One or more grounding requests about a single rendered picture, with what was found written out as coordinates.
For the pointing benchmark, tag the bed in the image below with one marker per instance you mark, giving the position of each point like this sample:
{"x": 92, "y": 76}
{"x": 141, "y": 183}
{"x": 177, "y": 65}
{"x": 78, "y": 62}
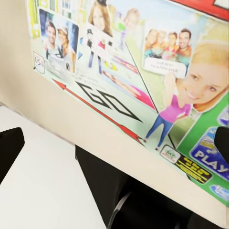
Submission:
{"x": 31, "y": 94}

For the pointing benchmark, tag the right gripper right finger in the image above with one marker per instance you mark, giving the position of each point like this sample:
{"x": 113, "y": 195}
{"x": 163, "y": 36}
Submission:
{"x": 221, "y": 141}

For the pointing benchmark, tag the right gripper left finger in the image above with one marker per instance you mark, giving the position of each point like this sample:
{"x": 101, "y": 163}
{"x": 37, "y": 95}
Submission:
{"x": 11, "y": 143}

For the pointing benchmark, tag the board game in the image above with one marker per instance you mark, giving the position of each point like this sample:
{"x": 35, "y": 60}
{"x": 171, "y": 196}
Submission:
{"x": 156, "y": 70}

